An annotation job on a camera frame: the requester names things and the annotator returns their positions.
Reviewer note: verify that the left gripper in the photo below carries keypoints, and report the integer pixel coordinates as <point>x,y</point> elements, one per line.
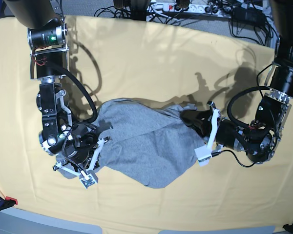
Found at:
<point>228,134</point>

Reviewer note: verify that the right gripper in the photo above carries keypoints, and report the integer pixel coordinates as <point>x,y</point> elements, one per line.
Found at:
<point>79,143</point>

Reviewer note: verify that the grey t-shirt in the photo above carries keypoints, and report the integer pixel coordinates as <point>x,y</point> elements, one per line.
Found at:
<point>151,146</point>

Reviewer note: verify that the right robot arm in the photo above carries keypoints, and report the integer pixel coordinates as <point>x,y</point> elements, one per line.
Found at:
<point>62,134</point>

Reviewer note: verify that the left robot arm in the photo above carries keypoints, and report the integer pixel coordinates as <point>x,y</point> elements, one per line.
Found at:
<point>260,138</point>

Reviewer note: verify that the yellow table cloth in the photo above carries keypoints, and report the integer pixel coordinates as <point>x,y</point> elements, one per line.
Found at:
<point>156,64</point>

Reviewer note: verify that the white power strip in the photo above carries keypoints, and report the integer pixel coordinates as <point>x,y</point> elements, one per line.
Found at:
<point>193,10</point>

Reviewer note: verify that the black power adapter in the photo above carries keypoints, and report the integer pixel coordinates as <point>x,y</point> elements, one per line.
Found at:
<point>249,16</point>

